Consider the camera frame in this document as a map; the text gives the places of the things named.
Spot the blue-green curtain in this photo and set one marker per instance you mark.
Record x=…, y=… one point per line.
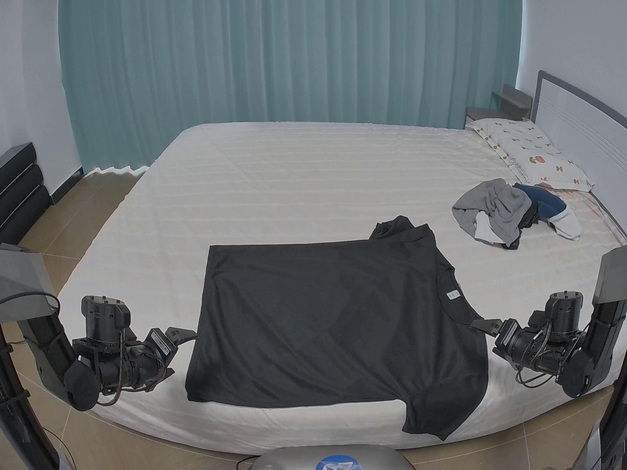
x=156, y=66
x=392, y=47

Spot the grey bedside table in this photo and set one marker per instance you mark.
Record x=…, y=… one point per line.
x=509, y=100

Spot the black chest of drawers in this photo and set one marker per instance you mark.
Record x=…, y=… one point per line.
x=19, y=189

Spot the black T-shirt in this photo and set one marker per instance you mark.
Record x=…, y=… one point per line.
x=318, y=321

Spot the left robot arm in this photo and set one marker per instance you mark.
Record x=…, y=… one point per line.
x=54, y=355

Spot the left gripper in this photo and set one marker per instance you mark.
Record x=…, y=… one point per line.
x=147, y=365

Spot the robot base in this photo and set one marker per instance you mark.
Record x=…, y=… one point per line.
x=294, y=460

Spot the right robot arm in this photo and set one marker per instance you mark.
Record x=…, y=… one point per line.
x=602, y=345

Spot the pile of clothes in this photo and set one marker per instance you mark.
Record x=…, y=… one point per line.
x=499, y=203

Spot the white printed pillow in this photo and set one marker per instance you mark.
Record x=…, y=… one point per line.
x=529, y=152

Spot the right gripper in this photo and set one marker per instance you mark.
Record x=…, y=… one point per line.
x=519, y=350

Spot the bed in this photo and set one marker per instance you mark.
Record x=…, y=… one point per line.
x=318, y=184

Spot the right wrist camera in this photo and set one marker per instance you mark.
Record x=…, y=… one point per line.
x=536, y=321

